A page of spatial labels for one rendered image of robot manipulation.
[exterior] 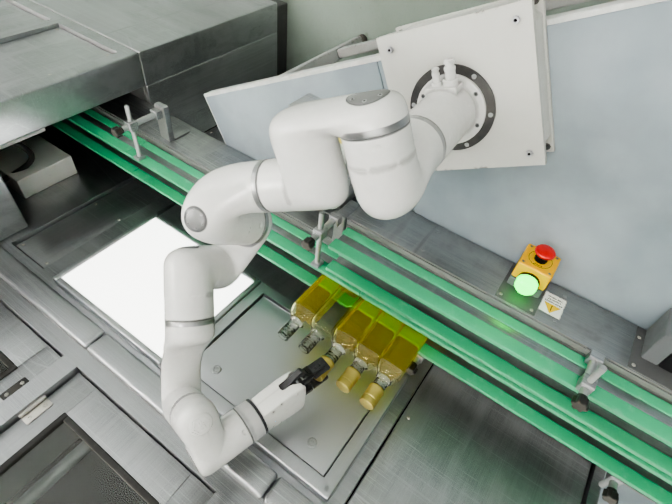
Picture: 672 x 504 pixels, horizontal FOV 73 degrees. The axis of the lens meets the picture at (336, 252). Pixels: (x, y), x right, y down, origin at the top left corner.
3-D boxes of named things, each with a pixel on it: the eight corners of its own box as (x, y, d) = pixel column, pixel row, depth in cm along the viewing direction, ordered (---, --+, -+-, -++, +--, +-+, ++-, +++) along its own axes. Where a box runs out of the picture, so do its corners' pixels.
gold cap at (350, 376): (346, 371, 98) (334, 386, 95) (347, 363, 95) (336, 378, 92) (359, 380, 96) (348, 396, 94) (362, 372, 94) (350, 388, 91)
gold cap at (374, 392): (380, 396, 95) (369, 412, 93) (367, 385, 96) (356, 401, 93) (387, 391, 92) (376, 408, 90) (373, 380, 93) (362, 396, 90)
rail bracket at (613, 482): (599, 448, 101) (585, 501, 93) (616, 436, 96) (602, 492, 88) (618, 459, 100) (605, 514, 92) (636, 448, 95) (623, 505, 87)
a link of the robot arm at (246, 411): (254, 451, 88) (266, 442, 89) (253, 434, 81) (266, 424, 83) (233, 421, 91) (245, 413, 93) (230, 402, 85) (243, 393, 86)
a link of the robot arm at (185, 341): (221, 318, 79) (223, 438, 79) (199, 310, 90) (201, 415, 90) (170, 323, 75) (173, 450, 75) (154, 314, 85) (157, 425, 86)
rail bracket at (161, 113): (179, 131, 142) (118, 163, 129) (170, 80, 130) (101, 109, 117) (190, 137, 141) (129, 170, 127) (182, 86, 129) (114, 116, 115)
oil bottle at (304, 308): (337, 269, 119) (286, 322, 106) (340, 255, 115) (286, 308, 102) (355, 280, 117) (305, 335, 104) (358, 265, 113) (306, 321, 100)
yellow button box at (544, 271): (517, 263, 101) (505, 283, 96) (531, 239, 95) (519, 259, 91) (547, 278, 98) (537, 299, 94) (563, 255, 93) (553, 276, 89)
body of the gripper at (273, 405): (262, 445, 89) (308, 411, 94) (261, 424, 81) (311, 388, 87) (241, 415, 92) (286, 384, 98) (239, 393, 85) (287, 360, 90)
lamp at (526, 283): (513, 282, 95) (508, 291, 93) (522, 268, 92) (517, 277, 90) (534, 293, 94) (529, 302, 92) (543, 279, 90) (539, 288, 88)
